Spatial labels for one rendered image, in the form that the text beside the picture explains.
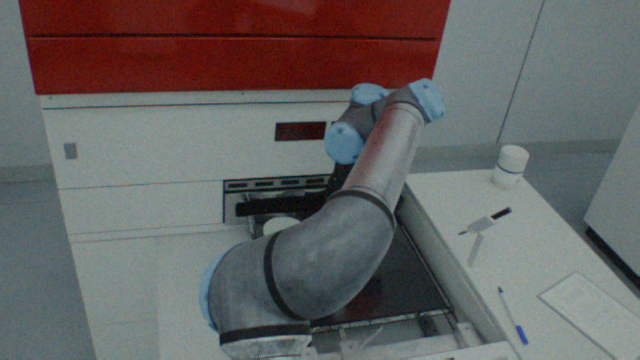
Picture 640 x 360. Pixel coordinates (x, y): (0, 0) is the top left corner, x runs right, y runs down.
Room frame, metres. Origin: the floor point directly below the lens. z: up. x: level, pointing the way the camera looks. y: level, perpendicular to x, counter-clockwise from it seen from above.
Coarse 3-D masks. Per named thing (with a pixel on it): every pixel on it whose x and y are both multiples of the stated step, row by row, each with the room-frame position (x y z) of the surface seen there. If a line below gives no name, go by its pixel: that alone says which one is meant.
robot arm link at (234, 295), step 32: (224, 256) 0.49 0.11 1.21; (256, 256) 0.46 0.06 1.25; (224, 288) 0.45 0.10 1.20; (256, 288) 0.43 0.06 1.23; (224, 320) 0.42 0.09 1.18; (256, 320) 0.41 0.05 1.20; (288, 320) 0.42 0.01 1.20; (224, 352) 0.40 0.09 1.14; (256, 352) 0.38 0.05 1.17; (288, 352) 0.40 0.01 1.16
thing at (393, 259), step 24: (264, 216) 0.97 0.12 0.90; (288, 216) 0.98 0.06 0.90; (384, 264) 0.86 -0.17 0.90; (408, 264) 0.87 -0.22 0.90; (384, 288) 0.79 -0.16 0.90; (408, 288) 0.80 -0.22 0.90; (432, 288) 0.81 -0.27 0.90; (336, 312) 0.71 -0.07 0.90; (360, 312) 0.71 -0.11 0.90; (384, 312) 0.72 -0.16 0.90; (408, 312) 0.73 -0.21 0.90
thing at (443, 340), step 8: (440, 336) 0.70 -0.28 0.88; (448, 336) 0.70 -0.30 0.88; (392, 344) 0.66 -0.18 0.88; (400, 344) 0.66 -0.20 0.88; (408, 344) 0.67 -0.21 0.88; (416, 344) 0.67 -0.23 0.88; (424, 344) 0.67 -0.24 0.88; (432, 344) 0.67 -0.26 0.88; (440, 344) 0.67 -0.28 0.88; (448, 344) 0.68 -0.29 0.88; (456, 344) 0.68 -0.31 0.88; (336, 352) 0.63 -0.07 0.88; (368, 352) 0.63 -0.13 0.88; (376, 352) 0.64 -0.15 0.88; (384, 352) 0.64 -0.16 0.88; (392, 352) 0.64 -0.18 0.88; (400, 352) 0.64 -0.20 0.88; (408, 352) 0.65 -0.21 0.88; (416, 352) 0.65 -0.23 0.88; (424, 352) 0.65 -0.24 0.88; (432, 352) 0.65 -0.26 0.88
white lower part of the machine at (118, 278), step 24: (96, 240) 0.89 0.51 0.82; (120, 240) 0.91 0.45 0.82; (144, 240) 0.93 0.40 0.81; (96, 264) 0.89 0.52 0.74; (120, 264) 0.91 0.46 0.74; (144, 264) 0.92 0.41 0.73; (96, 288) 0.88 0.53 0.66; (120, 288) 0.90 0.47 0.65; (144, 288) 0.92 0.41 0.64; (96, 312) 0.88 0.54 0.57; (120, 312) 0.90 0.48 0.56; (144, 312) 0.92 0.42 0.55; (96, 336) 0.87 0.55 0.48; (120, 336) 0.89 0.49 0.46; (144, 336) 0.92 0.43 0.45
